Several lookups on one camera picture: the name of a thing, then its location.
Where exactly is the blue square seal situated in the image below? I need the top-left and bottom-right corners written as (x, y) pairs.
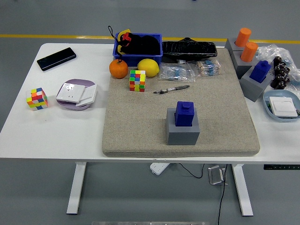
top-left (174, 101), bottom-right (195, 127)
top-left (249, 60), bottom-right (272, 83)

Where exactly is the grey seal holder box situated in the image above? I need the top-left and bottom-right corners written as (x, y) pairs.
top-left (239, 67), bottom-right (275, 103)
top-left (166, 107), bottom-right (201, 146)
top-left (231, 50), bottom-right (258, 80)
top-left (225, 37), bottom-right (244, 53)

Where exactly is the orange cylinder seal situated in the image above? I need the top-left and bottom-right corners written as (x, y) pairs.
top-left (240, 42), bottom-right (259, 62)
top-left (235, 28), bottom-right (252, 47)

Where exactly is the grey-brown mat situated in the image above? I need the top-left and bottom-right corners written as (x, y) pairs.
top-left (102, 48), bottom-right (261, 158)

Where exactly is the silver pen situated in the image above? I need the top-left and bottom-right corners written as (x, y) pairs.
top-left (153, 84), bottom-right (191, 95)

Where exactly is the aligned rubik's cube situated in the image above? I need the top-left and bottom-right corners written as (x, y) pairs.
top-left (129, 69), bottom-right (147, 92)

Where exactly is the yellow lemon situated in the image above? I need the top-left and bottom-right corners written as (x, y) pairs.
top-left (137, 59), bottom-right (160, 78)

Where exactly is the large resistor bag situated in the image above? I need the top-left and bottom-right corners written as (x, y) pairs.
top-left (157, 62), bottom-right (196, 83)

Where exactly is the orange fruit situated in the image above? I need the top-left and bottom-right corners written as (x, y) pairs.
top-left (109, 59), bottom-right (129, 79)

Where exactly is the blue plastic bin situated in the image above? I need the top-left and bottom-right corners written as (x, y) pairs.
top-left (112, 33), bottom-right (163, 68)

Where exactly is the white power strip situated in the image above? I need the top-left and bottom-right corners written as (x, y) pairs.
top-left (150, 162), bottom-right (170, 175)

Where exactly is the small resistor bag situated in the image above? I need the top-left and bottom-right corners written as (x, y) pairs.
top-left (194, 59), bottom-right (222, 78)

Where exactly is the black keyboard in plastic wrap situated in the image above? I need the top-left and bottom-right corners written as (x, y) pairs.
top-left (161, 37), bottom-right (218, 63)

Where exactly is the purple plate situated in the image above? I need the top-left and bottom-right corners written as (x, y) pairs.
top-left (56, 78), bottom-right (97, 112)

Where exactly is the yellow plastic piece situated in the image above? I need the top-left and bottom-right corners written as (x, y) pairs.
top-left (116, 28), bottom-right (132, 55)

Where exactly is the white table leg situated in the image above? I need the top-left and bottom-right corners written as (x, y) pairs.
top-left (231, 163), bottom-right (254, 217)
top-left (66, 161), bottom-right (87, 215)

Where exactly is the black smartphone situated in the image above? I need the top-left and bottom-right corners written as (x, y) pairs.
top-left (37, 47), bottom-right (77, 72)

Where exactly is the twisted rubik's cube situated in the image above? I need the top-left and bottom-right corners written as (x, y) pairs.
top-left (26, 87), bottom-right (49, 112)

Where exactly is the light blue plate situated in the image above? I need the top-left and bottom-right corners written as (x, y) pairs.
top-left (262, 90), bottom-right (300, 123)

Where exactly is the yellow floor tape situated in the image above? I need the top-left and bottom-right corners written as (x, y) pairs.
top-left (0, 34), bottom-right (300, 45)

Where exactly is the clear plastic bag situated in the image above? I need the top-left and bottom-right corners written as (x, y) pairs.
top-left (255, 44), bottom-right (300, 94)

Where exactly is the dark brown knobs pile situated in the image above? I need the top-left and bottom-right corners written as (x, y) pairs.
top-left (270, 56), bottom-right (291, 90)

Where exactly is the black table control panel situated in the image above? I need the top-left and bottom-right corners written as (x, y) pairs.
top-left (263, 164), bottom-right (300, 170)

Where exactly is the white switch panel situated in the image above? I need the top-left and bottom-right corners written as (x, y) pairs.
top-left (75, 84), bottom-right (98, 108)
top-left (269, 96), bottom-right (299, 118)

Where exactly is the black pouch with cord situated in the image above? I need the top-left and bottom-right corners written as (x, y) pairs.
top-left (107, 25), bottom-right (160, 57)

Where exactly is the white wall socket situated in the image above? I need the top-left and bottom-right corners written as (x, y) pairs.
top-left (56, 82), bottom-right (86, 104)

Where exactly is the metal bracket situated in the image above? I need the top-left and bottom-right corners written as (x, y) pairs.
top-left (208, 165), bottom-right (227, 186)

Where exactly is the black power cable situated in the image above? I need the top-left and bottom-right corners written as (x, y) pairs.
top-left (178, 163), bottom-right (229, 225)

